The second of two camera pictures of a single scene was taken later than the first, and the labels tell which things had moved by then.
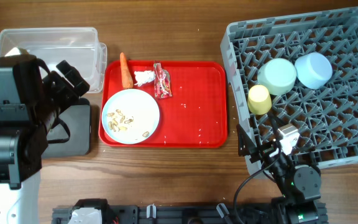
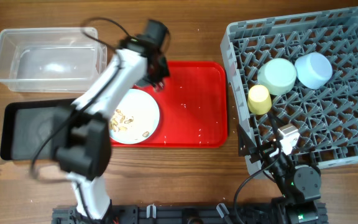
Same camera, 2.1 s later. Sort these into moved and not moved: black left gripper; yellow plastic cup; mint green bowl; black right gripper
Moved: black left gripper
Not moved: mint green bowl; black right gripper; yellow plastic cup
